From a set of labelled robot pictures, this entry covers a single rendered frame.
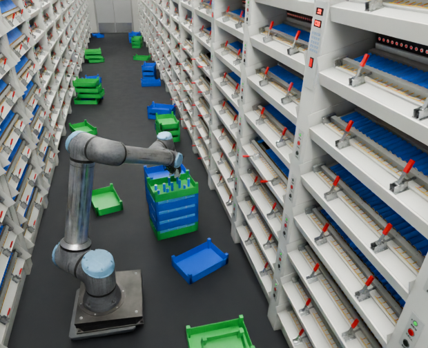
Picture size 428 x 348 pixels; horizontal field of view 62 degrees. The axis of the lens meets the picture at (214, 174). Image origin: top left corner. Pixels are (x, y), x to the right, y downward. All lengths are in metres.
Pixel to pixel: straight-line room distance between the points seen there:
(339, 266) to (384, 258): 0.26
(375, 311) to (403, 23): 0.81
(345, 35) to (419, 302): 0.82
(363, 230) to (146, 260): 1.54
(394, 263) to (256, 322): 1.12
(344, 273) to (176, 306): 1.09
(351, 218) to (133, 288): 1.27
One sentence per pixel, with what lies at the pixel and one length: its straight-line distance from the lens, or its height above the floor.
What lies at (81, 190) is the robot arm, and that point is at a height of 0.72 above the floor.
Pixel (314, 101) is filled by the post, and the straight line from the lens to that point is 1.32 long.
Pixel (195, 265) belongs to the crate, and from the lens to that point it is 2.34.
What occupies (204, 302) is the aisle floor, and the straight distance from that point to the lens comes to 2.15.
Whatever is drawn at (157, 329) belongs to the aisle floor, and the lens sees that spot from 2.05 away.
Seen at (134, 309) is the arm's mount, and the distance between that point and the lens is 1.98.
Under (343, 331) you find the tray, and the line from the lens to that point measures 1.44.
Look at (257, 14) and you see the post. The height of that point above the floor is 1.45.
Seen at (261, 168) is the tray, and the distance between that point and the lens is 1.86.
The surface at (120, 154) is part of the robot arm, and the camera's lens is 1.68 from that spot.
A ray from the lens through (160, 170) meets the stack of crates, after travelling 2.84.
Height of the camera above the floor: 1.64
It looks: 30 degrees down
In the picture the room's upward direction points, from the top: 2 degrees clockwise
